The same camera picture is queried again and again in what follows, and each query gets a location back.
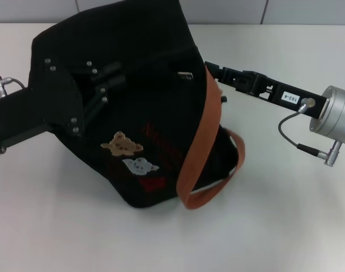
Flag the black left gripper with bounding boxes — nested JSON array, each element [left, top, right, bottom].
[[0, 58, 127, 154]]

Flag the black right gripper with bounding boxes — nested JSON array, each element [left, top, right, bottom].
[[205, 61, 327, 120]]

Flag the black food bag orange straps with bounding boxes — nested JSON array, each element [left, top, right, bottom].
[[27, 0, 246, 210]]

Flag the right gripper cable with plug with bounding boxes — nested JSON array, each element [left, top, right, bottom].
[[278, 97, 343, 167]]

